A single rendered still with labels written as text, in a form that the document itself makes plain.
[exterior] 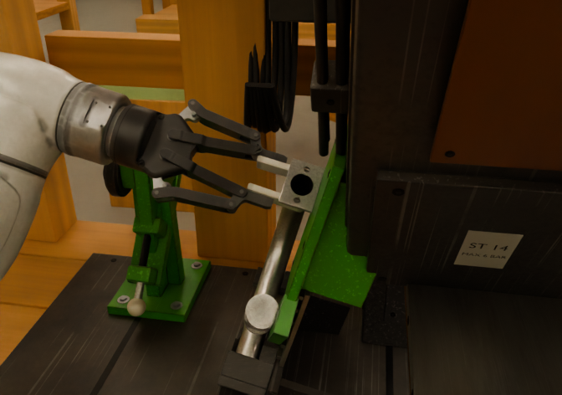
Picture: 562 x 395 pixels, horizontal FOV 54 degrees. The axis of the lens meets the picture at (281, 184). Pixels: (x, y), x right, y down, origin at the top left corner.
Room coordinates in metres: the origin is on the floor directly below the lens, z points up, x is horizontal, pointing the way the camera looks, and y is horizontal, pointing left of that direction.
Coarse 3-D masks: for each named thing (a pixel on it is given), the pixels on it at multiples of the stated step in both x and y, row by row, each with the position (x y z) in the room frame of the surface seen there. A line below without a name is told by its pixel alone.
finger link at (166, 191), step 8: (152, 192) 0.56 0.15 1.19; (160, 192) 0.56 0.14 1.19; (168, 192) 0.56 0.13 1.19; (176, 192) 0.56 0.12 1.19; (184, 192) 0.56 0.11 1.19; (192, 192) 0.56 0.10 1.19; (200, 192) 0.56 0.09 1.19; (168, 200) 0.57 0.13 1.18; (176, 200) 0.57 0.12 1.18; (184, 200) 0.56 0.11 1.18; (192, 200) 0.55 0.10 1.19; (200, 200) 0.55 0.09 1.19; (208, 200) 0.55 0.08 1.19; (216, 200) 0.55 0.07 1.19; (224, 200) 0.55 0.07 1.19; (232, 200) 0.56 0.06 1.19; (208, 208) 0.57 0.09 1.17; (216, 208) 0.56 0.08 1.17; (224, 208) 0.55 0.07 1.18; (232, 208) 0.55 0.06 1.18
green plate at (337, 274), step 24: (336, 168) 0.46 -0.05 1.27; (336, 192) 0.48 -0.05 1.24; (312, 216) 0.51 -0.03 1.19; (336, 216) 0.48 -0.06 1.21; (312, 240) 0.47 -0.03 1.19; (336, 240) 0.48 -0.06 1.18; (312, 264) 0.48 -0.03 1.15; (336, 264) 0.48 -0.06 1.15; (360, 264) 0.47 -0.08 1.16; (288, 288) 0.50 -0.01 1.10; (312, 288) 0.48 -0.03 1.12; (336, 288) 0.47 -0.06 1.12; (360, 288) 0.47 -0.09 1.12
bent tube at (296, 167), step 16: (288, 176) 0.57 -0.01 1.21; (304, 176) 0.58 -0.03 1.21; (320, 176) 0.57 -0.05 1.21; (288, 192) 0.55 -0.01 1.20; (304, 192) 0.62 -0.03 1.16; (288, 208) 0.61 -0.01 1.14; (304, 208) 0.54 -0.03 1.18; (288, 224) 0.62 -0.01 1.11; (272, 240) 0.63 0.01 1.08; (288, 240) 0.62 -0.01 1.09; (272, 256) 0.61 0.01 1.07; (288, 256) 0.62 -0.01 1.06; (272, 272) 0.59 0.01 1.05; (272, 288) 0.58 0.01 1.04; (256, 336) 0.53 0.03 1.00; (240, 352) 0.52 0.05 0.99; (256, 352) 0.52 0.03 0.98
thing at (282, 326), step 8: (280, 304) 0.49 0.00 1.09; (288, 304) 0.47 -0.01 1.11; (296, 304) 0.47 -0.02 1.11; (280, 312) 0.46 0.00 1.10; (288, 312) 0.46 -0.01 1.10; (280, 320) 0.45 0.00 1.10; (288, 320) 0.45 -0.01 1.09; (272, 328) 0.49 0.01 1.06; (280, 328) 0.45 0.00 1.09; (288, 328) 0.45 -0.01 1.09; (272, 336) 0.47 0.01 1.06; (280, 336) 0.45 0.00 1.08; (288, 336) 0.44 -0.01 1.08
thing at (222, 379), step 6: (222, 378) 0.48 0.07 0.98; (228, 378) 0.49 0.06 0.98; (222, 384) 0.48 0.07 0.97; (228, 384) 0.48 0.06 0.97; (234, 384) 0.48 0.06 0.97; (240, 384) 0.48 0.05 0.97; (246, 384) 0.48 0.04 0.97; (240, 390) 0.48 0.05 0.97; (246, 390) 0.48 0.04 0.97; (252, 390) 0.48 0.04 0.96; (258, 390) 0.48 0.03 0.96; (264, 390) 0.48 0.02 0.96
